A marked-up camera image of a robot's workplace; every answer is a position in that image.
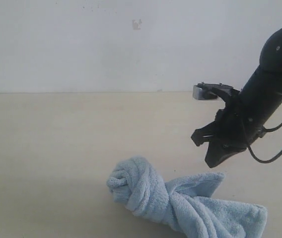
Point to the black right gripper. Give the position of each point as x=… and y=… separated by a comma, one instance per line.
x=240, y=123

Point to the light blue fluffy towel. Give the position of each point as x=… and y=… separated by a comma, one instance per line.
x=185, y=204

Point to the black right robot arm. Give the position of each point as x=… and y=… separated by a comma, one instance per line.
x=267, y=76

